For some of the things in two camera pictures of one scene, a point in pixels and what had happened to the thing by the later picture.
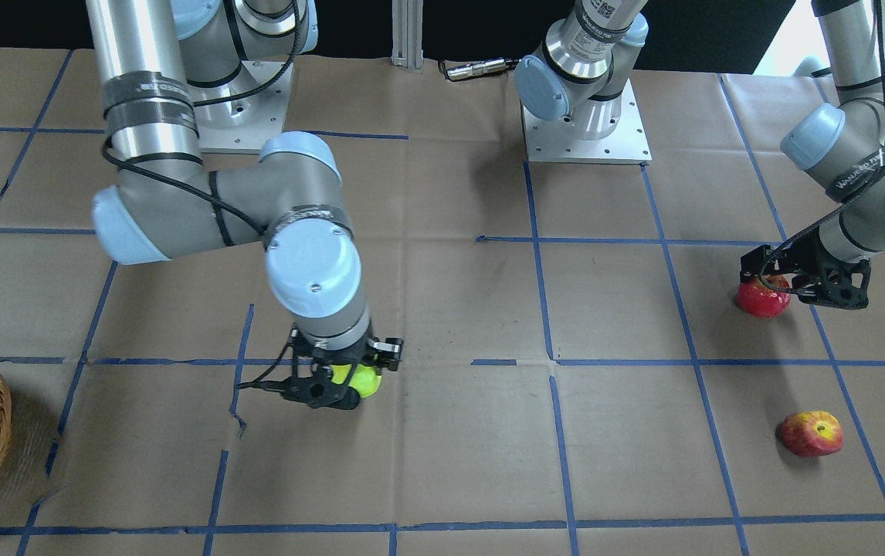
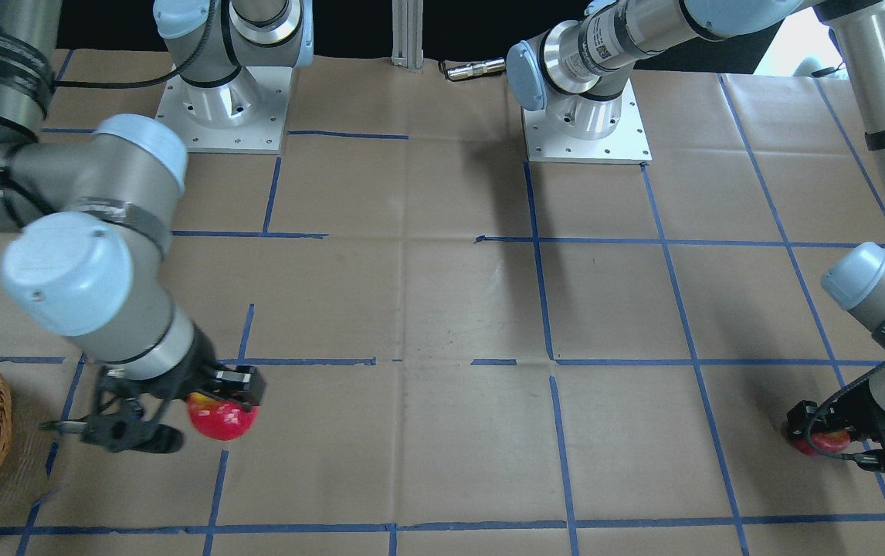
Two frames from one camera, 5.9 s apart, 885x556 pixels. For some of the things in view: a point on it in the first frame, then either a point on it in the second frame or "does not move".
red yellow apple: [812, 433] does not move
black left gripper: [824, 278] → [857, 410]
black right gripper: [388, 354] → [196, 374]
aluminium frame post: [407, 34] does not move
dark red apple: [762, 300] → [219, 420]
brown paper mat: [587, 370] does not move
